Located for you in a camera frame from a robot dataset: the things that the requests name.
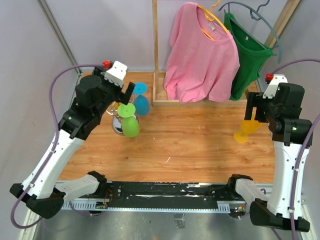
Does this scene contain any orange clothes hanger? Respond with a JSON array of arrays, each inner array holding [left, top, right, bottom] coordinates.
[[196, 0, 230, 41]]

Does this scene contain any grey-blue clothes hanger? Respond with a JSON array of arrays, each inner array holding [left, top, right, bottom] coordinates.
[[218, 0, 283, 64]]

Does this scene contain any green t-shirt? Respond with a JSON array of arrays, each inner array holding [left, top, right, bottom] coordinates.
[[224, 12, 274, 101]]

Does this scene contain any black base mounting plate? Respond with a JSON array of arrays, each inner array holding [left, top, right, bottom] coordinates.
[[80, 181, 246, 212]]

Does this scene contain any aluminium frame post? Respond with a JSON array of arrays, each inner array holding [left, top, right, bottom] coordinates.
[[36, 0, 78, 66]]

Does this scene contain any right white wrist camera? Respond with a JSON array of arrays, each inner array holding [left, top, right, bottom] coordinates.
[[262, 73, 288, 99]]

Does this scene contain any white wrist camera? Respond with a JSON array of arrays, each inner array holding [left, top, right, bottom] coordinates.
[[104, 61, 128, 88], [262, 73, 288, 99]]

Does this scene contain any blue wine glass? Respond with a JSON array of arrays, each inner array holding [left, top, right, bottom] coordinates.
[[132, 82, 150, 116]]

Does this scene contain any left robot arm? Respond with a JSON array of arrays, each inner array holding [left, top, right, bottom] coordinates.
[[9, 61, 135, 219]]

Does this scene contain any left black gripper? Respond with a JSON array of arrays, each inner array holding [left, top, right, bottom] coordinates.
[[93, 64, 135, 119]]

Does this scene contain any orange wine glass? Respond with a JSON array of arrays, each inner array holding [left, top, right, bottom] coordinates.
[[233, 114, 262, 144], [111, 102, 121, 112]]

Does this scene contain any green wine glass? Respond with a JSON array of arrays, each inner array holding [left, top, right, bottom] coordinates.
[[117, 103, 140, 138]]

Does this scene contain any chrome wine glass rack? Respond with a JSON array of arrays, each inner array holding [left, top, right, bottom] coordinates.
[[106, 109, 139, 136]]

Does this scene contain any pink t-shirt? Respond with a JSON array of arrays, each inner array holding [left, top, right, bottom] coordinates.
[[163, 2, 240, 104]]

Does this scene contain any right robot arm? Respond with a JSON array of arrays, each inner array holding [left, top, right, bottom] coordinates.
[[226, 82, 313, 233]]

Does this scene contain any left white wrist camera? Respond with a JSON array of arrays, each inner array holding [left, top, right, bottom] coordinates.
[[104, 61, 128, 88]]

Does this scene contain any wooden clothes rack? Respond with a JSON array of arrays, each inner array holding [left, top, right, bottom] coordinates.
[[151, 0, 302, 108]]

